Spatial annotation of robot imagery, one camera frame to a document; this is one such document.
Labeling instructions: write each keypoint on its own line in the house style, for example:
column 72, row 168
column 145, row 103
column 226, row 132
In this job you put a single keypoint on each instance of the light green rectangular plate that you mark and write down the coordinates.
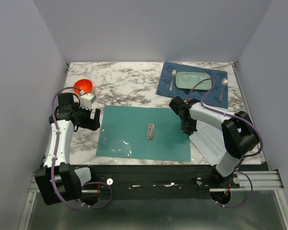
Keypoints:
column 187, row 81

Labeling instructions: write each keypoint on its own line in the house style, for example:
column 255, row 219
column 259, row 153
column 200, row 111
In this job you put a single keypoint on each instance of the aluminium frame rail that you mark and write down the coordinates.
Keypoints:
column 261, row 181

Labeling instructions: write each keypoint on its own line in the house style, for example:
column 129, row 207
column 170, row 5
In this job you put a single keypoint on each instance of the orange plastic bowl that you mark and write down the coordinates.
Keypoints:
column 84, row 84

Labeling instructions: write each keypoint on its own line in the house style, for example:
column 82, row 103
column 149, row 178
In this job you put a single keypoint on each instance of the teal plastic file folder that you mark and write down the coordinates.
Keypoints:
column 123, row 134

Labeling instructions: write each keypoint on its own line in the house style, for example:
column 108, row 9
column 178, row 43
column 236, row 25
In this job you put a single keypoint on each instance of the silver spoon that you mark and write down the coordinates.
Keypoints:
column 224, row 84

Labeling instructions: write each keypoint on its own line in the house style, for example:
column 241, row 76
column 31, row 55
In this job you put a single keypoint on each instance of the silver metal folder clip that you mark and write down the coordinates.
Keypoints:
column 150, row 131

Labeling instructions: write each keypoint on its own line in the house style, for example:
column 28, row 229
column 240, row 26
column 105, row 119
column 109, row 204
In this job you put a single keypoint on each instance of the black mounting base rail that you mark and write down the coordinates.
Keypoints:
column 147, row 182

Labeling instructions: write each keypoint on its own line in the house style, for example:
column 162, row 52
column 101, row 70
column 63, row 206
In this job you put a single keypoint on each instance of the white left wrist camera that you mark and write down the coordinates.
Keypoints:
column 87, row 100

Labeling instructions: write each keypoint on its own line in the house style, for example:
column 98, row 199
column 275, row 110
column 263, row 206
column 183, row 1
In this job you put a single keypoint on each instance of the blue patterned placemat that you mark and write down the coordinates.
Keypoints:
column 212, row 98

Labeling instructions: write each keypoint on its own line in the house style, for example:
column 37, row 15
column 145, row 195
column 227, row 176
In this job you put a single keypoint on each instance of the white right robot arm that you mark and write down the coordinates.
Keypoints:
column 239, row 134

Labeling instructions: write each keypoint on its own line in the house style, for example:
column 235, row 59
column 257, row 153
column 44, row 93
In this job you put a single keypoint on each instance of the silver fork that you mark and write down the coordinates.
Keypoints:
column 173, row 75

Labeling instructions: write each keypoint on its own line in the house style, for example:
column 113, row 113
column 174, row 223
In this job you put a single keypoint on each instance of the printed paper stack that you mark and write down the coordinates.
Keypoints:
column 209, row 142

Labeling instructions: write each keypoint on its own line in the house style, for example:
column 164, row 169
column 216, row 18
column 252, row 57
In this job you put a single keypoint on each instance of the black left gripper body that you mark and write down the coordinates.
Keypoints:
column 84, row 117

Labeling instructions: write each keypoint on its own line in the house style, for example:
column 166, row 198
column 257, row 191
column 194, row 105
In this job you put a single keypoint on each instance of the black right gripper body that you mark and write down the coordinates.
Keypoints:
column 188, row 126

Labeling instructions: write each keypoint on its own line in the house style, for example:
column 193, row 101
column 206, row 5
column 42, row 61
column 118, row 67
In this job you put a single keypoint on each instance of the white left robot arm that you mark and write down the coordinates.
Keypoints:
column 58, row 180

